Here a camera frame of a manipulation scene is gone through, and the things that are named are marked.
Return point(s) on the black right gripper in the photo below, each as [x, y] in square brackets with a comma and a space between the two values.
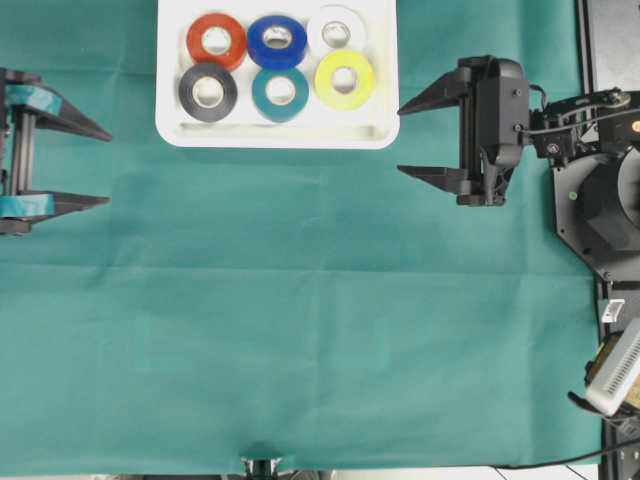
[479, 183]

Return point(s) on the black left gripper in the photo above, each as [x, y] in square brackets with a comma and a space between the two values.
[25, 106]

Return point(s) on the yellow tape roll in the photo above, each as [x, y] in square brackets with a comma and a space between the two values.
[344, 80]

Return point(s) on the white tape roll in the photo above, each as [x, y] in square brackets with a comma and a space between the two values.
[334, 27]

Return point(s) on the green tape roll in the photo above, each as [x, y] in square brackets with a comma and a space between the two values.
[280, 95]

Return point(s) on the black tape roll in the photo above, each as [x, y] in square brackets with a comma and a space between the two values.
[207, 92]

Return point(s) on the blue tape roll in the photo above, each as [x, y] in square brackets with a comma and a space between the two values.
[276, 42]

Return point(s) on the red tape roll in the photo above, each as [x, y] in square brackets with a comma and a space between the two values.
[217, 38]

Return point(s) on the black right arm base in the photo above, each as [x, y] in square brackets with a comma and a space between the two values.
[596, 205]

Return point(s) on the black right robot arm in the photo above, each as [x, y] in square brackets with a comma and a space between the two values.
[604, 123]

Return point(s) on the white plastic case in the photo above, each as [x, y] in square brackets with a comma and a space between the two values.
[374, 125]

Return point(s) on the green table cloth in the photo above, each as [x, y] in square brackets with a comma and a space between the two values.
[318, 306]

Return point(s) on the white power adapter box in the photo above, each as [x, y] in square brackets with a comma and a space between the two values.
[615, 378]

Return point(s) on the black tripod head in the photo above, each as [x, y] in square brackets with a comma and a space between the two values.
[267, 469]

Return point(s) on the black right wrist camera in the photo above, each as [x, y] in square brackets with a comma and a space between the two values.
[502, 106]

